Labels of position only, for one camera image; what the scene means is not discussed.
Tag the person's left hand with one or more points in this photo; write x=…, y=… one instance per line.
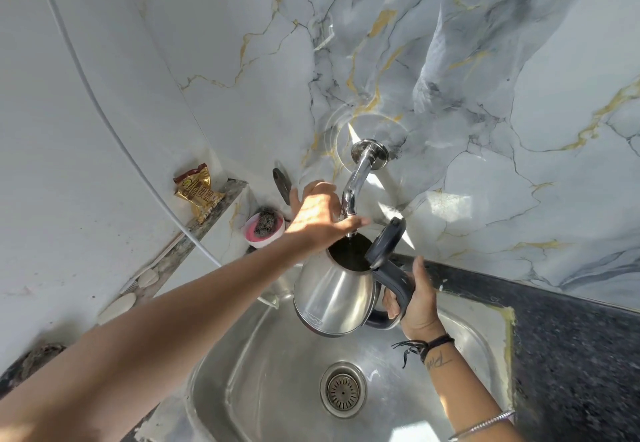
x=315, y=219

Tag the person's right hand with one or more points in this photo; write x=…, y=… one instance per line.
x=420, y=314

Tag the person's left thumb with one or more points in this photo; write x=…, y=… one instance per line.
x=359, y=223

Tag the person's right thumb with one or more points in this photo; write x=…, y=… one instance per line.
x=421, y=279

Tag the chrome wall tap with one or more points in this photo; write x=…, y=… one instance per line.
x=361, y=169

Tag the stainless steel electric kettle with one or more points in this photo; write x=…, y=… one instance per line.
x=332, y=297

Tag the person's left forearm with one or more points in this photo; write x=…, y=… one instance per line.
x=165, y=326

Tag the person's right forearm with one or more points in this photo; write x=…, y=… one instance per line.
x=465, y=391

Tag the black thread wristband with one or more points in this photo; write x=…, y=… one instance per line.
x=434, y=344

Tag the dark steel wool scrubber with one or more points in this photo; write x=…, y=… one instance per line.
x=265, y=223

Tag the pink and white dish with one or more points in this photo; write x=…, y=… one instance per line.
x=265, y=241

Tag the round metal drain strainer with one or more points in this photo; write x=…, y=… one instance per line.
x=343, y=390

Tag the silver bangle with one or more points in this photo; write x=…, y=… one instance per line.
x=482, y=425

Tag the gold snack packet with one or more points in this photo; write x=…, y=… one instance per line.
x=199, y=191

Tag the stainless steel sink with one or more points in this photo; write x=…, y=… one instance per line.
x=280, y=381

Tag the white soap piece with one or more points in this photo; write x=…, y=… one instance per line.
x=116, y=308
x=148, y=278

